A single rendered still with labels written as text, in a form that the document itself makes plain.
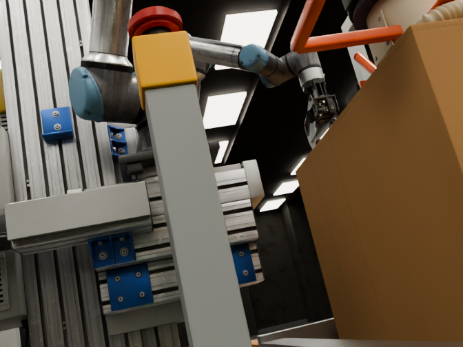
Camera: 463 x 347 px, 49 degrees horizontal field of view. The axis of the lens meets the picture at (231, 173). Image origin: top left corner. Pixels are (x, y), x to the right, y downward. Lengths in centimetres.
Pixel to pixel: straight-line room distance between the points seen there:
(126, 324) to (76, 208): 34
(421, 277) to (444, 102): 25
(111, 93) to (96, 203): 27
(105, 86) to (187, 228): 66
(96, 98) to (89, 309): 50
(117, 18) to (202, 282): 77
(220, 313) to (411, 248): 32
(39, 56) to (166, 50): 92
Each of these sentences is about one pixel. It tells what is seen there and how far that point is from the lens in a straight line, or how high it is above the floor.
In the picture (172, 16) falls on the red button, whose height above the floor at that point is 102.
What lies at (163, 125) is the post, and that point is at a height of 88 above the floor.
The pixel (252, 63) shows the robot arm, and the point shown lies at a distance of 153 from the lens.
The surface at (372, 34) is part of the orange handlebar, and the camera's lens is 96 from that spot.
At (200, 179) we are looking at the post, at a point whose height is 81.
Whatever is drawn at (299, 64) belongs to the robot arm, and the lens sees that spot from 162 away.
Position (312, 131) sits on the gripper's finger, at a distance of 156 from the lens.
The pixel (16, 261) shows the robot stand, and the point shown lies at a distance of 130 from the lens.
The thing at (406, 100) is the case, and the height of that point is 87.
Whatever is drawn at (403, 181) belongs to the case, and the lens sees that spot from 74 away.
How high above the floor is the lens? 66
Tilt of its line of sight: 15 degrees up
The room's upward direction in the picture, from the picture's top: 13 degrees counter-clockwise
